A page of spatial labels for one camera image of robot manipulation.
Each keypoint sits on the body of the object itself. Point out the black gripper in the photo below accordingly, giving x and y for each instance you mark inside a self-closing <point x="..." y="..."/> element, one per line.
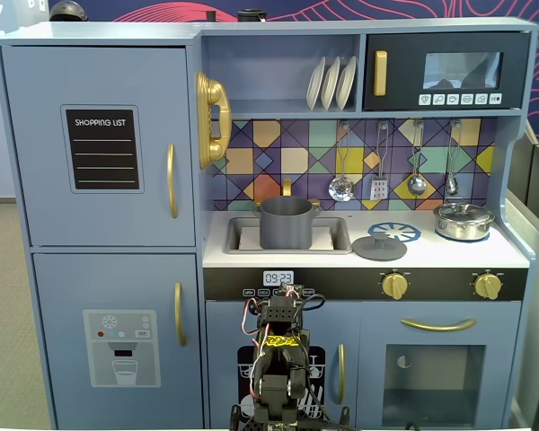
<point x="282" y="292"/>

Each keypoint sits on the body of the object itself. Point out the gray plastic lid with knob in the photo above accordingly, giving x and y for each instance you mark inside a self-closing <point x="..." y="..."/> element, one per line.
<point x="373" y="251"/>

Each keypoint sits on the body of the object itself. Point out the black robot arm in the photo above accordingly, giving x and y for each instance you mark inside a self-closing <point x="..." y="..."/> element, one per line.
<point x="278" y="372"/>

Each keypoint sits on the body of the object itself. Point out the shiny steel pot lid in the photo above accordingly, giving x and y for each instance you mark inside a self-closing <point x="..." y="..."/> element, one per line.
<point x="453" y="213"/>

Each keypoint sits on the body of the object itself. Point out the black stove control panel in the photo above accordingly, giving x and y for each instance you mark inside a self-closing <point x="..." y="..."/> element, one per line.
<point x="341" y="285"/>

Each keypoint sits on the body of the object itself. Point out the digital clock display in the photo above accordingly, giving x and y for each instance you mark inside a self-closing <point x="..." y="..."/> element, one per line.
<point x="278" y="278"/>

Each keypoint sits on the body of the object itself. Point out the black dish rack sticker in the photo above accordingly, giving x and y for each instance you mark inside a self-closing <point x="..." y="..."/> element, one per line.
<point x="316" y="359"/>

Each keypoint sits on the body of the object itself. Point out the blue oven door with window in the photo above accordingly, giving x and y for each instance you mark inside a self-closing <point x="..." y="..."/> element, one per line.
<point x="373" y="341"/>

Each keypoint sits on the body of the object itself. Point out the gray toy sink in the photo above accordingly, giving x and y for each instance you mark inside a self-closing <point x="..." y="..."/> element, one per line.
<point x="338" y="233"/>

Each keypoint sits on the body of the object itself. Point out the gray plastic pot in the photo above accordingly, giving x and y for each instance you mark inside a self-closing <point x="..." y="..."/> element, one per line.
<point x="285" y="224"/>

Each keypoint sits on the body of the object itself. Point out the gold stove knob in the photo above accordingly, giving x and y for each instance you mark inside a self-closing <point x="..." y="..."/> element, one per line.
<point x="488" y="286"/>
<point x="394" y="286"/>

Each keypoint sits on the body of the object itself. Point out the blue dishwasher door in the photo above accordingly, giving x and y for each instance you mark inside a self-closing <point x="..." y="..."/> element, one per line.
<point x="220" y="332"/>

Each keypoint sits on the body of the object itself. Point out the black table clamp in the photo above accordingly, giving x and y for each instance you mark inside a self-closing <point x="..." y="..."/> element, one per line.
<point x="344" y="415"/>
<point x="235" y="415"/>

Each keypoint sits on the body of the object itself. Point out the metal slotted spoon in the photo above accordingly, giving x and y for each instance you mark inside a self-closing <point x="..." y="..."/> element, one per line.
<point x="341" y="188"/>

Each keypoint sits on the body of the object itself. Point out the gold toy faucet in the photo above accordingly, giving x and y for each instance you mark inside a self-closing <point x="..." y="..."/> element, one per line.
<point x="287" y="186"/>

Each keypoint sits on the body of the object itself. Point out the metal slotted spatula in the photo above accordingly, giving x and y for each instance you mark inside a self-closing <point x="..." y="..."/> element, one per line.
<point x="379" y="189"/>

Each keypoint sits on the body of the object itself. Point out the colourful geometric backsplash panel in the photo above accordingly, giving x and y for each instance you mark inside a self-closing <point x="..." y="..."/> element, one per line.
<point x="296" y="157"/>

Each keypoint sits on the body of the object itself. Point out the metal ladle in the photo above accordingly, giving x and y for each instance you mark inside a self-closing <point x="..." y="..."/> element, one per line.
<point x="416" y="184"/>

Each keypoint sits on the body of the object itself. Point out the small metal spoon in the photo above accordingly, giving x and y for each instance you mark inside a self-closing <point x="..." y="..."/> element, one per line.
<point x="452" y="185"/>

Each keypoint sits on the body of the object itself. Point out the gray ice dispenser sticker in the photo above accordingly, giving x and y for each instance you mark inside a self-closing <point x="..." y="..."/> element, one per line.
<point x="121" y="359"/>

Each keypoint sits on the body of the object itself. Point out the gold toy telephone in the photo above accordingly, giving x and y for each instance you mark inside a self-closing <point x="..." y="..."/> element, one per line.
<point x="213" y="116"/>

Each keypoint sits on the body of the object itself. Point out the white toy plate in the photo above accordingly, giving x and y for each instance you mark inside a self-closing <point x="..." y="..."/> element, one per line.
<point x="346" y="83"/>
<point x="314" y="87"/>
<point x="329" y="85"/>

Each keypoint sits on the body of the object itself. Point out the blue freezer door with dispenser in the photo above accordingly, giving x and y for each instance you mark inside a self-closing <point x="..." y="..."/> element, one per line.
<point x="63" y="292"/>

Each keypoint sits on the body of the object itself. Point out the black shopping list sticker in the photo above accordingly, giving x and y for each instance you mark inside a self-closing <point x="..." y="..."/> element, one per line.
<point x="102" y="148"/>

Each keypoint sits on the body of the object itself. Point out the black toy microwave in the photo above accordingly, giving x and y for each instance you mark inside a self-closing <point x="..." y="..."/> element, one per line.
<point x="404" y="45"/>

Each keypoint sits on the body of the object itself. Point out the black round container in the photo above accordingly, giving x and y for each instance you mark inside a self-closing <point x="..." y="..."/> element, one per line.
<point x="251" y="15"/>

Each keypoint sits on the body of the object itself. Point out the small black cylinder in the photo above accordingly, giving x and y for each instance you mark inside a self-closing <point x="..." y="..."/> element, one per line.
<point x="210" y="15"/>

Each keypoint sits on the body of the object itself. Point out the tall blue fridge door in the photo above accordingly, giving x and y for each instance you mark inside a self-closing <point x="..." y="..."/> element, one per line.
<point x="36" y="134"/>

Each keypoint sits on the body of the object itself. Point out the blue wooden toy kitchen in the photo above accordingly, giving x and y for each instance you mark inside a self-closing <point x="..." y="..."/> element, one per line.
<point x="117" y="32"/>

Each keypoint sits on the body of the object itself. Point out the black helmet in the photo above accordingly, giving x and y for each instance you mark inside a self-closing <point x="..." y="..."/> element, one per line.
<point x="68" y="11"/>

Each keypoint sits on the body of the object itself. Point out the small wrist camera board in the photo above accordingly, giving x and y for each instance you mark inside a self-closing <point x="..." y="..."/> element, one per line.
<point x="291" y="289"/>

